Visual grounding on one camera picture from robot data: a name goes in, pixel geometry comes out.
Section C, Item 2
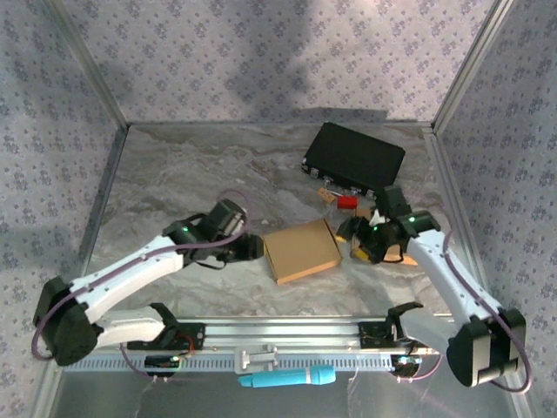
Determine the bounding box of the brown cardboard box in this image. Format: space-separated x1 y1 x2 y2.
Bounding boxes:
350 206 419 267
262 217 344 287

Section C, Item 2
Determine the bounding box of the black hard case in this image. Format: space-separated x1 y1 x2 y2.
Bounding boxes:
300 121 406 201

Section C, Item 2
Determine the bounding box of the black right controller board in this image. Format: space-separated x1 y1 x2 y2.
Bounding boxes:
390 354 424 378

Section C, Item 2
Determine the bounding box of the black controller board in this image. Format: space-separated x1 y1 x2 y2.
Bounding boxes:
390 354 424 378
144 354 182 378

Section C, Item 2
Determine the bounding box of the light blue pen tool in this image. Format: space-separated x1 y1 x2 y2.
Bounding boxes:
238 364 337 388

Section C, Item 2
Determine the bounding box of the black left controller board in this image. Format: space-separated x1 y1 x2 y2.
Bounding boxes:
144 354 182 378

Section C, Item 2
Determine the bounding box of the shiny metal sheet panel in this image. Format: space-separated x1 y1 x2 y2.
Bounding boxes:
32 352 530 418

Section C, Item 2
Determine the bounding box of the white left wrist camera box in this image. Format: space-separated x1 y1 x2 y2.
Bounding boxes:
225 211 248 236

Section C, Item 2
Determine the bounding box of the aluminium table side rail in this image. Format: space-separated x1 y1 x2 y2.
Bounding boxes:
421 128 498 318

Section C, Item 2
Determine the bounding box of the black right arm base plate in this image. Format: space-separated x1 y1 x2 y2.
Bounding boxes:
359 321 439 349

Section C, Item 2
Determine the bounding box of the aluminium rail with arm bases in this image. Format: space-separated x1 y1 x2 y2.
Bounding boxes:
45 316 521 353

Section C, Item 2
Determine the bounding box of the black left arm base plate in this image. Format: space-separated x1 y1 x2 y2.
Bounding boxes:
151 322 205 352

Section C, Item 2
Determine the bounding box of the grey clamp bracket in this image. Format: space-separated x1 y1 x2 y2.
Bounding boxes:
233 343 279 374

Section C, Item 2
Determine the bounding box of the grey table side rail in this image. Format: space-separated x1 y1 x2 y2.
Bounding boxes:
56 125 131 321

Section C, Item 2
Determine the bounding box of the grey slotted cable duct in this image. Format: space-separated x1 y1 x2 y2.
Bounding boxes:
86 353 395 374

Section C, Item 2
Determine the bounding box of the thin aluminium table edge rail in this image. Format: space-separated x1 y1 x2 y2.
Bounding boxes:
127 119 436 130

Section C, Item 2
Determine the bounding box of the aluminium corner post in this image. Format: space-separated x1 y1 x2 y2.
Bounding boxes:
43 0 131 130
429 0 518 134

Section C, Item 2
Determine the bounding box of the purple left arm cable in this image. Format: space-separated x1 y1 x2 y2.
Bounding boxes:
33 188 258 384

